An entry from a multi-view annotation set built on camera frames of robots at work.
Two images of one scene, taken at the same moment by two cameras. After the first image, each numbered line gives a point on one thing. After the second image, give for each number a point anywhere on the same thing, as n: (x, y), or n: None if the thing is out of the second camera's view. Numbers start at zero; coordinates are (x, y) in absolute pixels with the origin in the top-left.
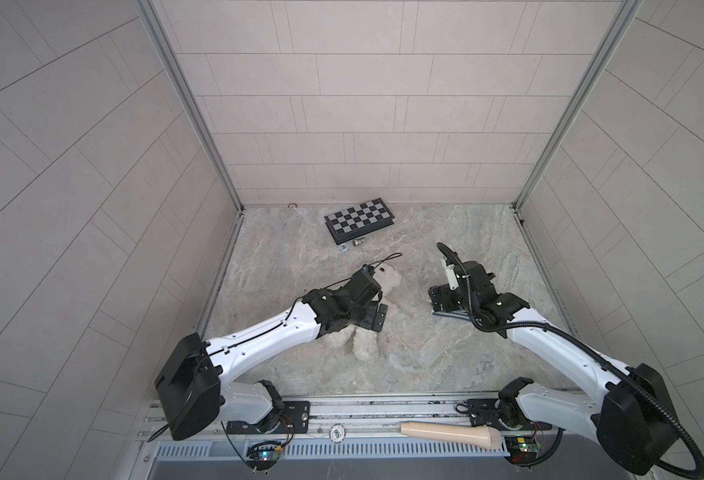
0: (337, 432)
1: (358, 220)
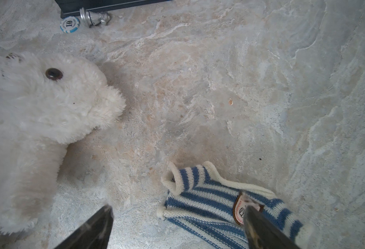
0: None
1: (69, 8)
